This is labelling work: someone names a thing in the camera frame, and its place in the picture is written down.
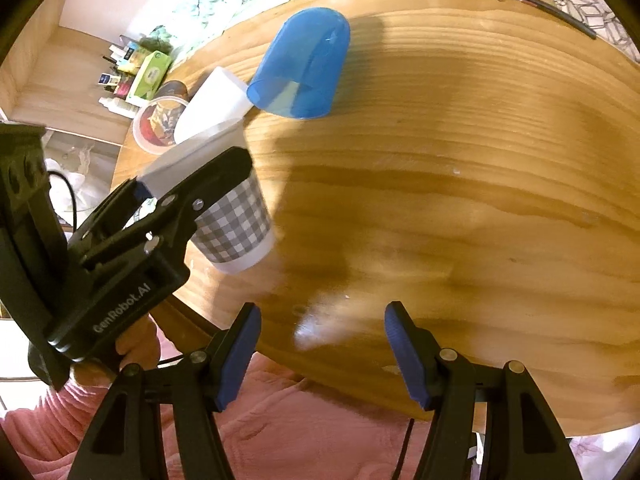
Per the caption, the white bottle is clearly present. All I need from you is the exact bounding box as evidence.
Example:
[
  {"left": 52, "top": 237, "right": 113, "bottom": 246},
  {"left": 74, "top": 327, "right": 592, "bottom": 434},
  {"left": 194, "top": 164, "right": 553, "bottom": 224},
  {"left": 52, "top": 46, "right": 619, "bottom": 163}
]
[{"left": 98, "top": 96, "right": 137, "bottom": 118}]

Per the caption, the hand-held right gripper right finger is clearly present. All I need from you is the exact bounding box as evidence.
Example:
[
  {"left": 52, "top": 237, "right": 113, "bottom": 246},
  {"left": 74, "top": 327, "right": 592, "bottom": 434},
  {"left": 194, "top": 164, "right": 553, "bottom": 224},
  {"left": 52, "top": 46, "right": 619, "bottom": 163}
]
[{"left": 384, "top": 301, "right": 583, "bottom": 480}]

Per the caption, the thin black cable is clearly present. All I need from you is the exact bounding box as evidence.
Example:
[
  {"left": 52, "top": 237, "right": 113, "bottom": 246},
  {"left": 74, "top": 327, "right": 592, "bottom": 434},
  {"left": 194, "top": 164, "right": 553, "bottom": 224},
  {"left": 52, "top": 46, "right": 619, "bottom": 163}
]
[{"left": 47, "top": 170, "right": 79, "bottom": 228}]

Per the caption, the green tissue box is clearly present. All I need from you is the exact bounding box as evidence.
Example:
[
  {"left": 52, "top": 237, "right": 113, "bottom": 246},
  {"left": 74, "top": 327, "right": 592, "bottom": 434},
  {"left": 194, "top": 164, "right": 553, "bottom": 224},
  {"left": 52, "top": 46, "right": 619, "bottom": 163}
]
[{"left": 125, "top": 51, "right": 174, "bottom": 103}]

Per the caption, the black pen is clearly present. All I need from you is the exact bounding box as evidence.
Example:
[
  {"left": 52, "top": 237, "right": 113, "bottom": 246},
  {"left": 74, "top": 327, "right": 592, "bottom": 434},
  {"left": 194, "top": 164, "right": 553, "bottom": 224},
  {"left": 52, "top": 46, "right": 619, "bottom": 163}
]
[{"left": 507, "top": 0, "right": 599, "bottom": 40}]

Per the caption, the person's left hand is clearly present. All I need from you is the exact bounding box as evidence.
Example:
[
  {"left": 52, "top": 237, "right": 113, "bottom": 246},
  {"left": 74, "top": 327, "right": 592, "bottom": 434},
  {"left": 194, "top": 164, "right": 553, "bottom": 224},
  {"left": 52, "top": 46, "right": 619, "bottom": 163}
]
[{"left": 114, "top": 310, "right": 162, "bottom": 373}]

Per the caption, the blue plastic cup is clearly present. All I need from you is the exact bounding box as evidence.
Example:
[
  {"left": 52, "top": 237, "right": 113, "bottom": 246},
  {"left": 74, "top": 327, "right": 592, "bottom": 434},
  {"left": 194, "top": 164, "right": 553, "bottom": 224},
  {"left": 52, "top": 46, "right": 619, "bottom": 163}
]
[{"left": 246, "top": 7, "right": 351, "bottom": 120}]

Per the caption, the pink fleece clothing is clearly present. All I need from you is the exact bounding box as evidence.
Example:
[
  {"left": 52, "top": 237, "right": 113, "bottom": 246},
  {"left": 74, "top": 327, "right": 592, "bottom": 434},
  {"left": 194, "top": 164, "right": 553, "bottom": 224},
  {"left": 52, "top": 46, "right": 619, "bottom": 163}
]
[{"left": 120, "top": 305, "right": 488, "bottom": 480}]

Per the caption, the clear plastic food container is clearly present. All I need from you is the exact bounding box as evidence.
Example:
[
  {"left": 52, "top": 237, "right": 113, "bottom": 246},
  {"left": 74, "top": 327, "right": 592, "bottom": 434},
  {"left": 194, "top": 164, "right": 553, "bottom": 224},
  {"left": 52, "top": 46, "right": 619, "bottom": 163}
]
[{"left": 132, "top": 95, "right": 192, "bottom": 155}]

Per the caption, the dark round jar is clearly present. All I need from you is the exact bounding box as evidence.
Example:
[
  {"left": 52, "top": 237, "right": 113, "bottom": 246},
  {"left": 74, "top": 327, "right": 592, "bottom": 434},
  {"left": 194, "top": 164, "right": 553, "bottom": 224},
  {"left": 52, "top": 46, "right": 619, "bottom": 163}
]
[{"left": 159, "top": 80, "right": 190, "bottom": 103}]

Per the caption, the white patterned cloth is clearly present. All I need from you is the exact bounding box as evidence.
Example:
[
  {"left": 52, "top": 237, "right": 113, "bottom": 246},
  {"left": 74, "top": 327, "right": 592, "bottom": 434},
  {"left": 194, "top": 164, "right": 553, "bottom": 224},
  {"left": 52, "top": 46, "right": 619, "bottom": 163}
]
[{"left": 531, "top": 0, "right": 640, "bottom": 66}]

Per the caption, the grey checked paper cup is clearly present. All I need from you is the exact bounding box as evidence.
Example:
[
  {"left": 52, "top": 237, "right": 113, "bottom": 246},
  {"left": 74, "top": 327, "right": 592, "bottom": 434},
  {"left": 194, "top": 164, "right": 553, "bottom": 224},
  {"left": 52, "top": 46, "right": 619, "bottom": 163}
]
[{"left": 137, "top": 127, "right": 275, "bottom": 276}]

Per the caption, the white plastic cup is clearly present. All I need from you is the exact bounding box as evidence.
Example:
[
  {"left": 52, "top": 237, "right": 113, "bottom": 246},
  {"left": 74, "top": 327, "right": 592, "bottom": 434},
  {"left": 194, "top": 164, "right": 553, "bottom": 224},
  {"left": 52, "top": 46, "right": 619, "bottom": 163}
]
[{"left": 172, "top": 66, "right": 251, "bottom": 146}]

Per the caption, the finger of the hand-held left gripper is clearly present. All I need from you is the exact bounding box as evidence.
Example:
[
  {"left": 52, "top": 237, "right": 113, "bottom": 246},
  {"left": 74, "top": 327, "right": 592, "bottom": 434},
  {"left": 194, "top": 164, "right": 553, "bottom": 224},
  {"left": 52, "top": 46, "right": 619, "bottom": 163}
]
[
  {"left": 82, "top": 146, "right": 254, "bottom": 267},
  {"left": 66, "top": 179, "right": 152, "bottom": 251}
]

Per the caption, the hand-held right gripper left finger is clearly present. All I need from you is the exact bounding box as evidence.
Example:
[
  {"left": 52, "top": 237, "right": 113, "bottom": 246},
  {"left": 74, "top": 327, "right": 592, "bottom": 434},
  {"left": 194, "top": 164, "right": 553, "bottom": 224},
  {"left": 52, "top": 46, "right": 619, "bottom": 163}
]
[{"left": 67, "top": 302, "right": 262, "bottom": 480}]

